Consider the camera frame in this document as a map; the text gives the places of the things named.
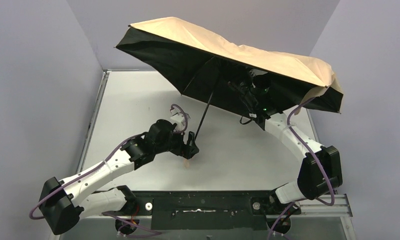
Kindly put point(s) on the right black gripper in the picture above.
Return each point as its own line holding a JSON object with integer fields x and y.
{"x": 240, "y": 88}

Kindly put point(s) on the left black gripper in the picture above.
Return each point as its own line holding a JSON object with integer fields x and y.
{"x": 185, "y": 145}

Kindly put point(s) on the black and beige umbrella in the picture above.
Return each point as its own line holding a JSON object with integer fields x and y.
{"x": 197, "y": 62}

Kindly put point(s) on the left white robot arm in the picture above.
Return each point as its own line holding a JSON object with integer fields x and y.
{"x": 63, "y": 203}

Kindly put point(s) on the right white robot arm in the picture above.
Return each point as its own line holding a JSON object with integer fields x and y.
{"x": 320, "y": 172}

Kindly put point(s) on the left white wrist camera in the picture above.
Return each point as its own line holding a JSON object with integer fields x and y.
{"x": 181, "y": 121}

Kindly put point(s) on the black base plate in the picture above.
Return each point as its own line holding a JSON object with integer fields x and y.
{"x": 204, "y": 210}

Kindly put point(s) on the aluminium frame rail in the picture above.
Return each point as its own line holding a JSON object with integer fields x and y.
{"x": 314, "y": 221}

